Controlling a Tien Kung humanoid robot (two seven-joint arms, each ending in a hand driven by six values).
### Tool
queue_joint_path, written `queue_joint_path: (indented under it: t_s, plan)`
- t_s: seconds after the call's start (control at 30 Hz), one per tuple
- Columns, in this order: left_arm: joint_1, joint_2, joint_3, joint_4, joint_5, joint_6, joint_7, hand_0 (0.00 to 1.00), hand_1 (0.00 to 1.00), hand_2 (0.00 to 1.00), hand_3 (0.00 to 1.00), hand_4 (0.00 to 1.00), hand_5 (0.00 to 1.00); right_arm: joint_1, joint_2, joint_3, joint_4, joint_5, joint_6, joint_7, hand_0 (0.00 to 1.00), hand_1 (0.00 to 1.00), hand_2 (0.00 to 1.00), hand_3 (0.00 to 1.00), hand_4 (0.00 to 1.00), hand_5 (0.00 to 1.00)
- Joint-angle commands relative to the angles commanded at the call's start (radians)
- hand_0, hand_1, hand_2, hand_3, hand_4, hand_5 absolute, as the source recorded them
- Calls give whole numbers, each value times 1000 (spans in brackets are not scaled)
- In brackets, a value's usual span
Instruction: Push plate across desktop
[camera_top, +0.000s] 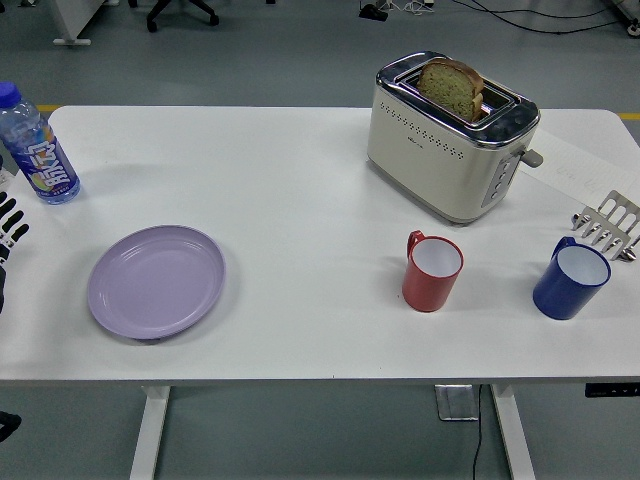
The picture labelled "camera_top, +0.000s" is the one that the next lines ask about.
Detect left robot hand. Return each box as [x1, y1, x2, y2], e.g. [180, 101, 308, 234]
[0, 188, 31, 317]

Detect purple plate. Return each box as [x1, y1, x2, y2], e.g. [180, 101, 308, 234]
[87, 224, 227, 343]

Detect blue label drink bottle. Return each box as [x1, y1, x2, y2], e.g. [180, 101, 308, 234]
[0, 81, 82, 207]

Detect white desk foot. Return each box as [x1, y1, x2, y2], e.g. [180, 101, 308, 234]
[52, 0, 109, 49]

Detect white table leg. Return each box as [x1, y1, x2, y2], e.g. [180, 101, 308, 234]
[128, 385, 174, 480]
[488, 383, 538, 480]

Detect black office chair base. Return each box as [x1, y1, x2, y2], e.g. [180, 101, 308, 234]
[129, 0, 221, 34]

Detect red mug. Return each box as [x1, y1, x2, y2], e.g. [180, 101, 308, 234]
[401, 229, 465, 314]

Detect cream and chrome toaster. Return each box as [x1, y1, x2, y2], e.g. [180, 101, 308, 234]
[366, 49, 545, 227]

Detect brown bread slice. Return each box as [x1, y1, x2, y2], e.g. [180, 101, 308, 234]
[416, 56, 485, 122]

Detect silver under-table box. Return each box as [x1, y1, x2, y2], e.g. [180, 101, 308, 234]
[433, 383, 477, 422]

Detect blue mug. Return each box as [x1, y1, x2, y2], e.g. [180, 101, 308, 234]
[531, 236, 613, 322]

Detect white paper sheet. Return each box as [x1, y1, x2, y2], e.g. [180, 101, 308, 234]
[518, 119, 638, 202]

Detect silver metal tongs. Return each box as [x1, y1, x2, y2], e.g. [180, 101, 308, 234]
[571, 189, 640, 264]

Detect black table control panel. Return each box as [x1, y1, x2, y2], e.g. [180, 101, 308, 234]
[584, 382, 640, 399]

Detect white floor cables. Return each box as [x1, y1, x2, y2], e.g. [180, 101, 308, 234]
[387, 0, 437, 15]

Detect black hanging power cable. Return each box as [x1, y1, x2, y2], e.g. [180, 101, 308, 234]
[471, 384, 485, 480]

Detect black floor cable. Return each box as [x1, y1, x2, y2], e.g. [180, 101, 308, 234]
[468, 0, 627, 37]

